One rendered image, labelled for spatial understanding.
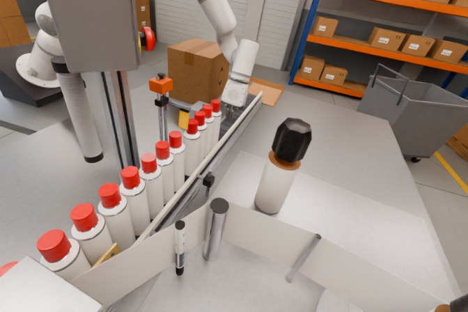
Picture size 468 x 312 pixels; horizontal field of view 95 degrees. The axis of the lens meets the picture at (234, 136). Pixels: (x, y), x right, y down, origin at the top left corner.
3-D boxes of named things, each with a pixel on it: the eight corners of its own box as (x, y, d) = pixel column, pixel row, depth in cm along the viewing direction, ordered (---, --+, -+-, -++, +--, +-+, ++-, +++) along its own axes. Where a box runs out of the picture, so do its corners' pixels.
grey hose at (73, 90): (93, 165, 45) (61, 65, 33) (80, 159, 46) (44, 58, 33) (107, 155, 48) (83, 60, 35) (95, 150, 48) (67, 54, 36)
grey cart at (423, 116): (393, 136, 302) (441, 69, 247) (429, 168, 252) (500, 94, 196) (335, 131, 290) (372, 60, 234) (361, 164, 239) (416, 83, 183)
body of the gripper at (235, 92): (225, 74, 89) (219, 101, 92) (248, 81, 87) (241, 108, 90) (231, 76, 96) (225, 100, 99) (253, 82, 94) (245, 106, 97)
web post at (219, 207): (215, 265, 51) (225, 219, 40) (198, 256, 52) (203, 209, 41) (223, 247, 54) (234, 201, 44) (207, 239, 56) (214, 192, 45)
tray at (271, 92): (274, 106, 135) (276, 101, 132) (235, 95, 140) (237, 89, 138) (283, 91, 158) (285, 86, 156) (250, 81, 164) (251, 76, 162)
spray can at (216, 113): (213, 152, 83) (219, 106, 71) (201, 148, 84) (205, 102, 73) (219, 145, 87) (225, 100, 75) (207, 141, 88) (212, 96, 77)
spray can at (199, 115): (200, 169, 75) (203, 119, 63) (186, 164, 76) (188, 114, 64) (206, 160, 79) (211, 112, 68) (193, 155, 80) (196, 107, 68)
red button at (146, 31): (136, 29, 33) (157, 30, 35) (131, 24, 36) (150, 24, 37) (139, 54, 35) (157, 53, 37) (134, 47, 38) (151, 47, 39)
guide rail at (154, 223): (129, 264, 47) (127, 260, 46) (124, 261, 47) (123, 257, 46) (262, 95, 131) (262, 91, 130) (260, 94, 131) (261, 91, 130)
